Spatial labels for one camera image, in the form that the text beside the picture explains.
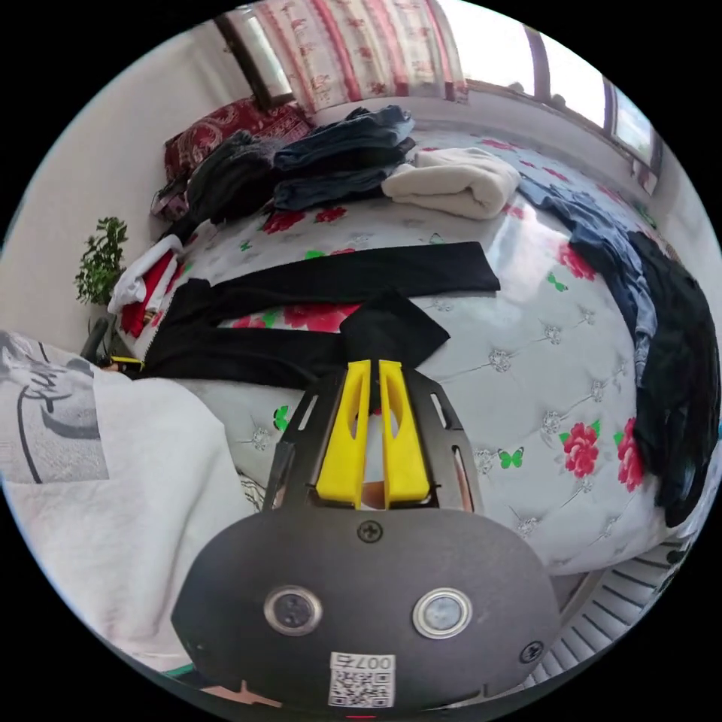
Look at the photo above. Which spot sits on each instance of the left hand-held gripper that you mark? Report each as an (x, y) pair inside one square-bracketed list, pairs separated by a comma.
[(98, 338)]

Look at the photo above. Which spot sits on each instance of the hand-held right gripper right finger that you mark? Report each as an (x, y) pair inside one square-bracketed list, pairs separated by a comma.
[(405, 445)]

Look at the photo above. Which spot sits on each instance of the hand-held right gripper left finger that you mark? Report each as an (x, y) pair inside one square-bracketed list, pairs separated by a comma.
[(341, 440)]

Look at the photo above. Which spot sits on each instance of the black pants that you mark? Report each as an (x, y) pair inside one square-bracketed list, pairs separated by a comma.
[(338, 279)]

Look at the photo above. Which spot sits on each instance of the pile of white and red clothes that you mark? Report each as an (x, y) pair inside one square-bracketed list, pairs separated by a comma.
[(144, 282)]

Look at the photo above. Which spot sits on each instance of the green potted plant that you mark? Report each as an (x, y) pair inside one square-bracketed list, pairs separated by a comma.
[(103, 262)]

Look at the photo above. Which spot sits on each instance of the person's body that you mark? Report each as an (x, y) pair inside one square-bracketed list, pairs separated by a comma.
[(130, 496)]

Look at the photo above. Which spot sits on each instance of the bed with floral sheet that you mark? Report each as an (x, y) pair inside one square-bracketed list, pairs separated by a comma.
[(541, 372)]

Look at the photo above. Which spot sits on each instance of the red patterned pillow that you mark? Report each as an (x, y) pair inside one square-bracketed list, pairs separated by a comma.
[(225, 127)]

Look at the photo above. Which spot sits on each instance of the folded cream sweater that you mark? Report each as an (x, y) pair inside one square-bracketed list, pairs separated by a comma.
[(451, 183)]

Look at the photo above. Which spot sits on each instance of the pile of dark clothes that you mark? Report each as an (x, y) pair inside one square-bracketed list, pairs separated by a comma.
[(316, 163)]

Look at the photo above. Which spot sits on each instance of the heap of blue and black clothes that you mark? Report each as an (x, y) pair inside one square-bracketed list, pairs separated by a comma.
[(665, 338)]

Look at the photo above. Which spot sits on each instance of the red and white floral curtain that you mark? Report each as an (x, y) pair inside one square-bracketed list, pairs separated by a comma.
[(361, 51)]

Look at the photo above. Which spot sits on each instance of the window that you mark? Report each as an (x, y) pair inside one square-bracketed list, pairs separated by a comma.
[(570, 62)]

